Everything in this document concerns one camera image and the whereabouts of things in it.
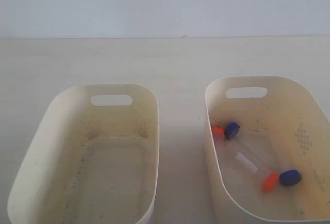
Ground cream plastic bin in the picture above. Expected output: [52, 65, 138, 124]
[7, 84, 159, 223]
[204, 76, 329, 223]

